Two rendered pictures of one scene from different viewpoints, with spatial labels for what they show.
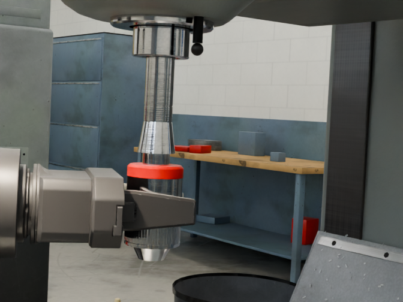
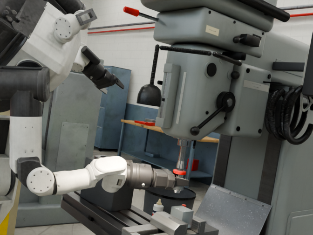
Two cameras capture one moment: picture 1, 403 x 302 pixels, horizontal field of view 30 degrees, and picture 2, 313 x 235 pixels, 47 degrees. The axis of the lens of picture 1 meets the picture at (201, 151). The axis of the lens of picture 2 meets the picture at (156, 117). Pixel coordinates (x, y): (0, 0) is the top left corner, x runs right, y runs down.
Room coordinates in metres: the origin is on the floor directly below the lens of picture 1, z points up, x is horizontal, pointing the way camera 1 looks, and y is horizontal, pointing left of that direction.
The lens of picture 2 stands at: (-0.65, 0.20, 1.43)
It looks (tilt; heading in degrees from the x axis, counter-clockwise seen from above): 3 degrees down; 358
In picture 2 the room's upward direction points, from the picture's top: 9 degrees clockwise
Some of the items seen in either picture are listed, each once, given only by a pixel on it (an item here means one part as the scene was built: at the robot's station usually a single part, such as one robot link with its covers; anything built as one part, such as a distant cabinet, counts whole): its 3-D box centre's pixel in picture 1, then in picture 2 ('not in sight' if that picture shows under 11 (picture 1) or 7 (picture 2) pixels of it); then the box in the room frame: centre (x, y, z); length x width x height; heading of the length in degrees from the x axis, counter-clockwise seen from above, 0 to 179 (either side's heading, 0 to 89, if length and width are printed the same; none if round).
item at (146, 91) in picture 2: not in sight; (150, 94); (0.43, 0.19, 1.44); 0.07 x 0.07 x 0.06
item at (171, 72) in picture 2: not in sight; (167, 95); (0.56, 0.12, 1.45); 0.04 x 0.04 x 0.21; 37
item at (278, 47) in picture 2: not in sight; (279, 64); (0.93, -0.36, 1.66); 0.80 x 0.23 x 0.20; 127
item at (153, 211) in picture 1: (158, 211); (180, 182); (0.60, 0.03, 1.16); 0.06 x 0.02 x 0.03; 102
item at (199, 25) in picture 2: not in sight; (210, 35); (0.65, 0.00, 1.68); 0.34 x 0.24 x 0.10; 127
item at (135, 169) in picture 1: (155, 170); (179, 171); (0.63, 0.04, 1.19); 0.05 x 0.05 x 0.01
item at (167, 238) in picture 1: (153, 210); (178, 181); (0.63, 0.04, 1.15); 0.05 x 0.05 x 0.06
